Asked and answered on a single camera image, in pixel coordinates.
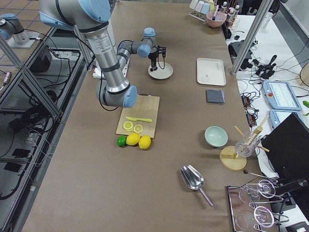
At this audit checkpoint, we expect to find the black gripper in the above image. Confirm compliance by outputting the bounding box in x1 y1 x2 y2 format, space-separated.
148 52 158 72

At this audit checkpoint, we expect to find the beige round plate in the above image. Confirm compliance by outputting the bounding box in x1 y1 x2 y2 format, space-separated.
148 61 173 80

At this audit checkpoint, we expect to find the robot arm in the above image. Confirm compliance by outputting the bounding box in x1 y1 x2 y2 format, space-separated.
0 13 30 44
39 0 159 108

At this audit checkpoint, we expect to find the cream rabbit tray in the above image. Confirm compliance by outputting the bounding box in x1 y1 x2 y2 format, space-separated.
197 58 226 86

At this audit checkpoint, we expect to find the bamboo cutting board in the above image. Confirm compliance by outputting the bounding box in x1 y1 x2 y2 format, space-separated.
116 95 160 139

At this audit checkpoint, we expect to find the yellow plastic knife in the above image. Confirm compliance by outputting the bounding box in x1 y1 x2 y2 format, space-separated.
126 116 153 122

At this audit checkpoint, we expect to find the white cup rack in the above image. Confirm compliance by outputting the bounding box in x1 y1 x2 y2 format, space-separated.
188 11 206 22

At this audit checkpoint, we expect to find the lemon slice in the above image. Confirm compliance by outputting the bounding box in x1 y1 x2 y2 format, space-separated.
133 124 143 133
123 121 134 131

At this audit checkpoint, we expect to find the white cup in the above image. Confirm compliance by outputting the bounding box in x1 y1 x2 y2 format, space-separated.
189 0 198 10

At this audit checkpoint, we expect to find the grey folded cloth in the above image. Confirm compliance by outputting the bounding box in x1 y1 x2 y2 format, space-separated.
206 89 225 104

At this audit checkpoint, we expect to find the pink cup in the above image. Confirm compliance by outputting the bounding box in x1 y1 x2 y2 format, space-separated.
195 0 204 13

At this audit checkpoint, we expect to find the blue cup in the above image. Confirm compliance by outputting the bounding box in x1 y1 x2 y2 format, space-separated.
201 2 210 15

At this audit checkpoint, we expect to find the yellow lemon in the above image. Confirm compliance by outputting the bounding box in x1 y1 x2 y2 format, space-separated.
139 135 151 149
126 132 140 146

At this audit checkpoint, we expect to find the pink bowl of ice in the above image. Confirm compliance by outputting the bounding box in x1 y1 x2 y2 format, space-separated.
206 12 227 28

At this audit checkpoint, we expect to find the steel muddler tool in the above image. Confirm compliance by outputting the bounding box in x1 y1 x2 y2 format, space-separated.
212 5 219 21

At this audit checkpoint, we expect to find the green lime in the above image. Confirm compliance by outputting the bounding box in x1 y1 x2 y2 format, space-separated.
117 135 126 147

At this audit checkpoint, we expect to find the mint green bowl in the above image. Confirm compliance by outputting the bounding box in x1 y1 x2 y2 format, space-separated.
204 126 228 147

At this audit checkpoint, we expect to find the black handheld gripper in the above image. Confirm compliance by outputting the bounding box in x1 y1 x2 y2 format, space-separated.
252 55 277 79

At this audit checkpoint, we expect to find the glass cup on stand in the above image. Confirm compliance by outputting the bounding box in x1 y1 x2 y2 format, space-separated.
235 131 260 157

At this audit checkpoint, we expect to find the wooden cup tree stand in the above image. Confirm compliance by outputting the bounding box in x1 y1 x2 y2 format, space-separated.
220 115 269 171

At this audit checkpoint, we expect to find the steel scoop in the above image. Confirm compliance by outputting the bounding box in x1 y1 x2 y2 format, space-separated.
180 164 214 207

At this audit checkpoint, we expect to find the blue teach pendant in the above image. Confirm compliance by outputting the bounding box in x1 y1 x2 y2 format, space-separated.
269 109 304 129
262 80 302 111

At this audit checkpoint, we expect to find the black monitor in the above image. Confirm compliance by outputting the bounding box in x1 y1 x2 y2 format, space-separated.
262 113 309 180

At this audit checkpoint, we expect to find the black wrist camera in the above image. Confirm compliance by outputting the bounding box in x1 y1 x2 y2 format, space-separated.
157 46 166 58

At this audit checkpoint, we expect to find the white mounting pedestal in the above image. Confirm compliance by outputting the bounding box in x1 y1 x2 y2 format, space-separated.
93 19 130 79

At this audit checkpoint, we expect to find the aluminium frame post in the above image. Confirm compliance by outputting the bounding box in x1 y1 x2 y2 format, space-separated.
230 0 273 76

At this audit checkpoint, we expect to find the wire glass rack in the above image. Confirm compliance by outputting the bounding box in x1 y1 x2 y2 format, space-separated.
226 179 289 232

